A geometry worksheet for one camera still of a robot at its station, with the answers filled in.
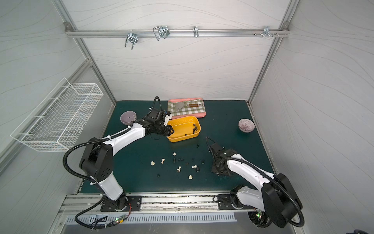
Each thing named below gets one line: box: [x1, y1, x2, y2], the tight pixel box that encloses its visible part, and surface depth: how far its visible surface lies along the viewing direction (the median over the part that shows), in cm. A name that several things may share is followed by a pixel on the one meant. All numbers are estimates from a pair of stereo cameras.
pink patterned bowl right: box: [238, 118, 256, 134], surface depth 105 cm
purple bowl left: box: [119, 110, 137, 126], surface depth 106 cm
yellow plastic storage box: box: [166, 115, 202, 143], surface depth 104 cm
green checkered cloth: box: [168, 99, 206, 117], surface depth 117 cm
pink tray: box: [167, 97, 207, 120], surface depth 117 cm
